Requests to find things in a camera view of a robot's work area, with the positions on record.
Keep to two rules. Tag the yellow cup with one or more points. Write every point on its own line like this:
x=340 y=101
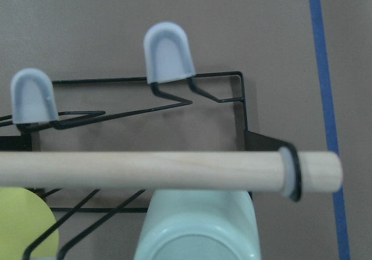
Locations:
x=24 y=217

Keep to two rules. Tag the mint green cup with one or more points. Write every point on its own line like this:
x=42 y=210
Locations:
x=199 y=224

